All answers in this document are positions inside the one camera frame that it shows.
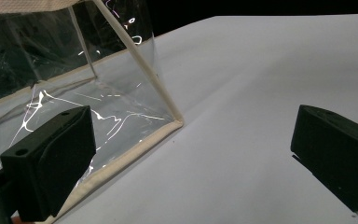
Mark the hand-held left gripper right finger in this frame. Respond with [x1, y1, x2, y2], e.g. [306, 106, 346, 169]
[290, 104, 358, 221]

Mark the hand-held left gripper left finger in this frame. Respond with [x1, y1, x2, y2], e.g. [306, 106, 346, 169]
[0, 105, 97, 222]

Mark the clear plastic bag beige trim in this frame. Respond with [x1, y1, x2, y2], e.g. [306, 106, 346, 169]
[0, 0, 185, 224]

